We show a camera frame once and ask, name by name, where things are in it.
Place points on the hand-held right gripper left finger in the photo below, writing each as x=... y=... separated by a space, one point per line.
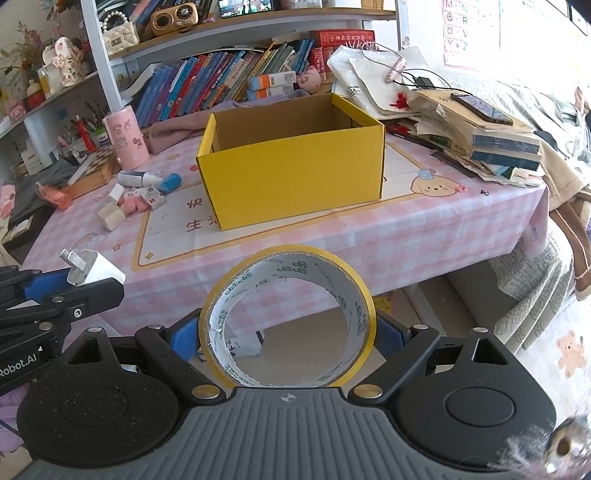
x=184 y=339

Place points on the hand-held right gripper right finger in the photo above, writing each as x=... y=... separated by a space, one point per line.
x=392 y=334

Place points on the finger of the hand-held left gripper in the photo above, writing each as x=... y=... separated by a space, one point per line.
x=46 y=284
x=92 y=295

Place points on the pink soft pouch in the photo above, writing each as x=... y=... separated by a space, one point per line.
x=131 y=204

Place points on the small white eraser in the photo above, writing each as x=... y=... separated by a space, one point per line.
x=117 y=193

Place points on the small white patterned box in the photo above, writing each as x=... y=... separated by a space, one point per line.
x=152 y=198

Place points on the yellow adhesive tape roll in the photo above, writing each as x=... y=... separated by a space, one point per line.
x=295 y=267

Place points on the blue correction tape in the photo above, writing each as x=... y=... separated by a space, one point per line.
x=170 y=183

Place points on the yellow cardboard box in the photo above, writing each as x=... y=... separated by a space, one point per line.
x=295 y=184

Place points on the pink bottle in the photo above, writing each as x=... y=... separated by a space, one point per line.
x=57 y=198

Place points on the pink plush toy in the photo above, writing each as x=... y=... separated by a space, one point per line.
x=7 y=201

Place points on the grey cloth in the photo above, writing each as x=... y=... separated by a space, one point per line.
x=46 y=173

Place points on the wooden chess box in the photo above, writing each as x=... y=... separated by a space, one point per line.
x=92 y=173

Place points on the white scalloped strip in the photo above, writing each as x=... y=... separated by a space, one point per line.
x=87 y=168

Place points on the white box red label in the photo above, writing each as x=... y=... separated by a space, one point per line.
x=34 y=160

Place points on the grey knitted blanket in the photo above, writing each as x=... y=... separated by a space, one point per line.
x=535 y=286

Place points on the white jar green lid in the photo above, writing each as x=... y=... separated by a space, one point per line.
x=99 y=139

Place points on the pink cylindrical appliance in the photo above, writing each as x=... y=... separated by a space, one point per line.
x=127 y=138

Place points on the pink and lilac cloth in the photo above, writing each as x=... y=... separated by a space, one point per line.
x=175 y=134

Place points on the person's fuzzy clothing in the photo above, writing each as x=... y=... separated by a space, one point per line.
x=554 y=447

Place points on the stack of worn books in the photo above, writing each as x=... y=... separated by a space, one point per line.
x=489 y=147

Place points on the white bookshelf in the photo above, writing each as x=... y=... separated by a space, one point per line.
x=104 y=69

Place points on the rabbit doll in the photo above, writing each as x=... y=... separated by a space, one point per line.
x=64 y=62

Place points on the beige and brown garment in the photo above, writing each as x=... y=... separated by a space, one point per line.
x=565 y=194

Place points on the dried flower bouquet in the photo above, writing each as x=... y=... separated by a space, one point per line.
x=27 y=50

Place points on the red tassel knot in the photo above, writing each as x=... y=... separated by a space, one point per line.
x=400 y=100

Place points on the dark smartphone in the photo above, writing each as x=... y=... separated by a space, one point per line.
x=482 y=108

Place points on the white canvas bag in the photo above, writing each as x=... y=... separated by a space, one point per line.
x=369 y=83

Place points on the black power adapter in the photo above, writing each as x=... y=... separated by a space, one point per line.
x=425 y=82

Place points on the white pearl handbag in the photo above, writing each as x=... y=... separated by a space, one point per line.
x=120 y=37

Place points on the orange and white box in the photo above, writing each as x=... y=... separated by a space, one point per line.
x=272 y=79
x=270 y=93

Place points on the pink patterned tube charm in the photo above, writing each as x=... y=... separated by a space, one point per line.
x=395 y=70

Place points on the pink pig plush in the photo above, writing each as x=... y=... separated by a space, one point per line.
x=310 y=78

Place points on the retro wooden radio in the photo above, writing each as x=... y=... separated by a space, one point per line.
x=178 y=18

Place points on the thick red book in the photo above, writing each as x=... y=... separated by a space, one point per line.
x=341 y=38

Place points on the lit screen smartphone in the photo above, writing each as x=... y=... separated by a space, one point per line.
x=247 y=8

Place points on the alphabet wall poster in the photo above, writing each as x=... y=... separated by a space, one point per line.
x=466 y=32

